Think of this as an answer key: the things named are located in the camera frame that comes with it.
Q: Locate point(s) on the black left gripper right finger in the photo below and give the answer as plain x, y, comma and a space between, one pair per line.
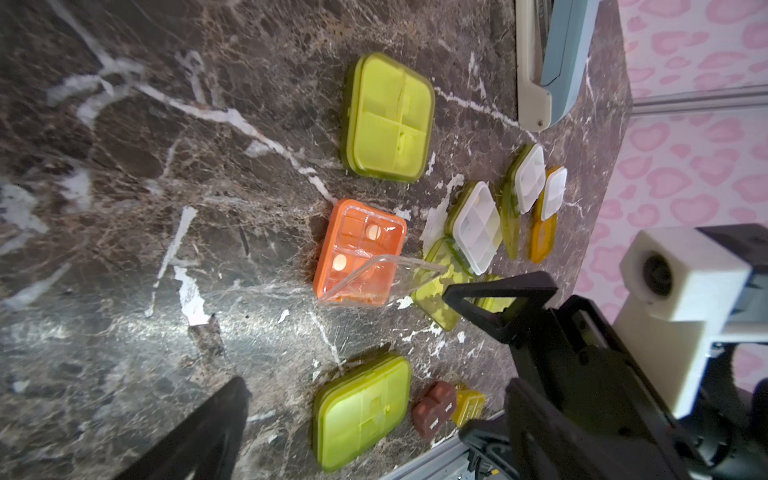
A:
547, 445

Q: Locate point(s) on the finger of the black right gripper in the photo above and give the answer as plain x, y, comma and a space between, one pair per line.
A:
505, 309

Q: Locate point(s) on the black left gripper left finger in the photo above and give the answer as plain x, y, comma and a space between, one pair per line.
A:
205, 445

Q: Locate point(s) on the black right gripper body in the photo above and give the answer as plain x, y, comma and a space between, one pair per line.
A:
573, 358

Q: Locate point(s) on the white pillbox green lid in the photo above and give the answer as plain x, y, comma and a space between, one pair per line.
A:
354, 412
471, 238
494, 304
523, 183
388, 119

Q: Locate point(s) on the small yellow pillbox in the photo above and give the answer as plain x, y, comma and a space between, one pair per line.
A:
470, 405

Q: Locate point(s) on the small dark red pillbox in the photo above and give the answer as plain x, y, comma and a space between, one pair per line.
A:
434, 409

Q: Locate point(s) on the white pillbox green lid front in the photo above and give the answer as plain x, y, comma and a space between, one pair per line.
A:
354, 412

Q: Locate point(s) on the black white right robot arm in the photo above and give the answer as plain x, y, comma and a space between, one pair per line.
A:
727, 424

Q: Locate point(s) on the white pillbox yellow lid far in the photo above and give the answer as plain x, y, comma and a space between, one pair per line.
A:
545, 213

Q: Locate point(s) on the white pillbox green lid back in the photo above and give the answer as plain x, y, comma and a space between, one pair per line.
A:
523, 183

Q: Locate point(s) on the orange square pillbox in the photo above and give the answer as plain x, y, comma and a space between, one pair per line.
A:
361, 262

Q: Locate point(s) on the blue grey stapler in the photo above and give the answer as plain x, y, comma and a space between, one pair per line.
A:
552, 44

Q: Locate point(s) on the aluminium front rail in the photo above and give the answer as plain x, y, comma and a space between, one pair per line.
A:
450, 459

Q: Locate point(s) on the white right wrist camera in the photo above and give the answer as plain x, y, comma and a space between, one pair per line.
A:
690, 288

